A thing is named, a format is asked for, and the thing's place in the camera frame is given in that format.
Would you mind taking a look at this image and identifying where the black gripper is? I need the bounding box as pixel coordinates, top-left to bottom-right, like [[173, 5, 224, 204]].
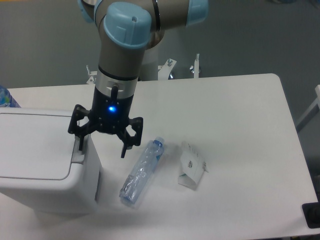
[[67, 88, 144, 159]]

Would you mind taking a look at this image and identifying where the white push-button trash can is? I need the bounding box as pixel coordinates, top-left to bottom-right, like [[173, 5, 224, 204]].
[[0, 107, 103, 214]]

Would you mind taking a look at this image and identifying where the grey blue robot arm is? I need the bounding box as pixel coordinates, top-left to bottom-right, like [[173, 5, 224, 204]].
[[68, 0, 209, 151]]

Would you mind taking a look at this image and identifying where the crushed clear plastic bottle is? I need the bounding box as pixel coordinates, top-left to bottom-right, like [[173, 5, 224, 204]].
[[119, 136, 165, 205]]

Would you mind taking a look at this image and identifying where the crumpled white paper carton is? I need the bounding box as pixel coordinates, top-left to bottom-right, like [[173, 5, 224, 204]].
[[178, 141, 209, 191]]

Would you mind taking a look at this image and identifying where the blue labelled bottle at edge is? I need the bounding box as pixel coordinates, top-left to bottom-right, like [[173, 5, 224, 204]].
[[0, 85, 21, 108]]

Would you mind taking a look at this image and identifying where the black clamp at table edge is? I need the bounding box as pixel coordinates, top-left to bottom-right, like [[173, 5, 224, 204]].
[[302, 202, 320, 229]]

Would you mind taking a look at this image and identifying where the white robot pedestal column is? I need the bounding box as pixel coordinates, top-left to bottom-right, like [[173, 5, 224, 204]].
[[139, 45, 159, 81]]

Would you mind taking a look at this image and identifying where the white metal frame bracket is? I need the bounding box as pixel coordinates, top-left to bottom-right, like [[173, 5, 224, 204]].
[[86, 53, 202, 85]]

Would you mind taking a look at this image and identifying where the white frame leg right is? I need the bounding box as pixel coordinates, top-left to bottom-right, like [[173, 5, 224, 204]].
[[295, 84, 320, 133]]

